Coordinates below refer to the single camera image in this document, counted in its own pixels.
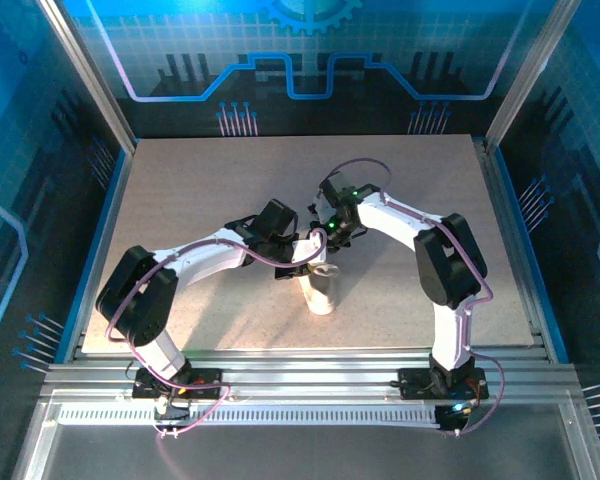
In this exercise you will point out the aluminium corner post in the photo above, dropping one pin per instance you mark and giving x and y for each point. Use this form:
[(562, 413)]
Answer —
[(89, 75), (529, 75)]

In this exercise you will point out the aluminium left corner post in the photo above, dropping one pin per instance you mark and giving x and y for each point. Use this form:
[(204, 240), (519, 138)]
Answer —
[(89, 75)]

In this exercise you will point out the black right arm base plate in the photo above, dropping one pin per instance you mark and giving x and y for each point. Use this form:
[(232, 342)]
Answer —
[(415, 384)]

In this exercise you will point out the aluminium side frame rail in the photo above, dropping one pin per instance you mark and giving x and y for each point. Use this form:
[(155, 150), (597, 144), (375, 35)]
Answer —
[(512, 250)]

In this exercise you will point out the aluminium right corner post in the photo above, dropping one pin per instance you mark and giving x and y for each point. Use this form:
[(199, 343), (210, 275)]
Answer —
[(529, 75)]

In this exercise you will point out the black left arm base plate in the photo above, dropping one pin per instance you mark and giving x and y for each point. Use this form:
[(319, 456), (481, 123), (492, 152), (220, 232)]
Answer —
[(205, 382)]

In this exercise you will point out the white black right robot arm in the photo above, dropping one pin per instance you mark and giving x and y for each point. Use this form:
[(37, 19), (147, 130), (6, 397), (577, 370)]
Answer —
[(395, 217)]

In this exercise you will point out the aluminium front frame rail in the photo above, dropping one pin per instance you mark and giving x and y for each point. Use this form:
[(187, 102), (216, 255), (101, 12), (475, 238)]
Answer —
[(305, 370)]

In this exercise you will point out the white canvas shoe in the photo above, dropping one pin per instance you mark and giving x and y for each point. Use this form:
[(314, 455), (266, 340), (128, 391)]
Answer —
[(322, 295)]

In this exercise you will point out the black control board with lights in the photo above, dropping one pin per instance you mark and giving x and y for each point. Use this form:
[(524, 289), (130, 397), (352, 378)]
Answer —
[(452, 415)]

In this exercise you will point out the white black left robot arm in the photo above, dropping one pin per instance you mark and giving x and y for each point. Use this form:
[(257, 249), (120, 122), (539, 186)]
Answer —
[(205, 255)]

